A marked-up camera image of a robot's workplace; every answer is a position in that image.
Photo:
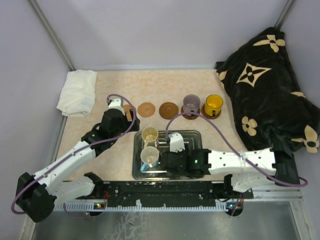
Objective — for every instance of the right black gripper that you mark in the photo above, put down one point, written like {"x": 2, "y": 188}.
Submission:
{"x": 185, "y": 152}

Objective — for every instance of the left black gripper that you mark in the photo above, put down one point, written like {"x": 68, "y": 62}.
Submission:
{"x": 129, "y": 124}

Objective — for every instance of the woven coaster frilled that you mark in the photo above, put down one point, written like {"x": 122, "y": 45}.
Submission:
{"x": 127, "y": 109}

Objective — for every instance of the white cup blue handle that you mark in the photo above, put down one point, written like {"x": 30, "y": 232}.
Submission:
{"x": 150, "y": 157}

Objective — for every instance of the woven coaster smooth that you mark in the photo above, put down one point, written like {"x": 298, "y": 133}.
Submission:
{"x": 146, "y": 109}

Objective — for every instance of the cream yellow cup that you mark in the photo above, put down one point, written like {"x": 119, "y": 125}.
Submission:
{"x": 150, "y": 137}

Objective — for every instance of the dark wooden coaster front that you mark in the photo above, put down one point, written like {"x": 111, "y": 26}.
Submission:
{"x": 190, "y": 116}

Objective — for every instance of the dark wooden coaster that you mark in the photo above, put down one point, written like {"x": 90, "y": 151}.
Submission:
{"x": 168, "y": 110}
{"x": 209, "y": 116}
{"x": 190, "y": 116}

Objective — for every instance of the dark wooden coaster back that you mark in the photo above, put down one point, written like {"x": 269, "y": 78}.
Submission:
{"x": 168, "y": 110}

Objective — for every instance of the purple cup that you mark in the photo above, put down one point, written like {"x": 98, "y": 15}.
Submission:
{"x": 191, "y": 103}

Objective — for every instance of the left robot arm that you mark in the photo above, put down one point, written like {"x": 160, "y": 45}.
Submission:
{"x": 38, "y": 194}

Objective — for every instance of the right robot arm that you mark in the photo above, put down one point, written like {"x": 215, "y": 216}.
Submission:
{"x": 242, "y": 171}

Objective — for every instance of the metal tray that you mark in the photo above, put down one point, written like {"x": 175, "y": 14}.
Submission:
{"x": 192, "y": 140}

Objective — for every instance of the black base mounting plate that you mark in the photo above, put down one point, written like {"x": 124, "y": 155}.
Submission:
{"x": 162, "y": 193}

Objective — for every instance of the white folded cloth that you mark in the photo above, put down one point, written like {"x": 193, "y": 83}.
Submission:
{"x": 78, "y": 94}

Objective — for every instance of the black floral blanket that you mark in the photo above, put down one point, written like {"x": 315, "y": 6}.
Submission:
{"x": 267, "y": 102}

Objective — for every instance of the aluminium frame rail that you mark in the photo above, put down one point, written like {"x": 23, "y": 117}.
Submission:
{"x": 268, "y": 193}

